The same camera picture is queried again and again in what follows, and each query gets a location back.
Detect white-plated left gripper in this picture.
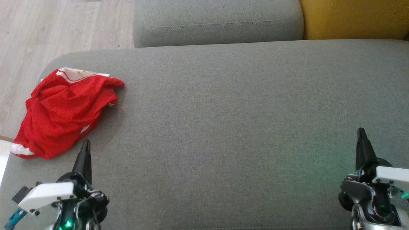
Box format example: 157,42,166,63
19,140,110,230

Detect white-plated right gripper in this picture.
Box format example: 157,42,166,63
339,128,409,226

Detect red shorts white stripes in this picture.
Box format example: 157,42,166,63
11,96,106,160

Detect yellow sofa cushion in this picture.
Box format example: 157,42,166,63
300,0,409,41

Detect grey sofa seat cushion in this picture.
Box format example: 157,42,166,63
0,39,409,230

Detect grey sofa back cushion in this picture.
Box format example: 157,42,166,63
133,0,304,48

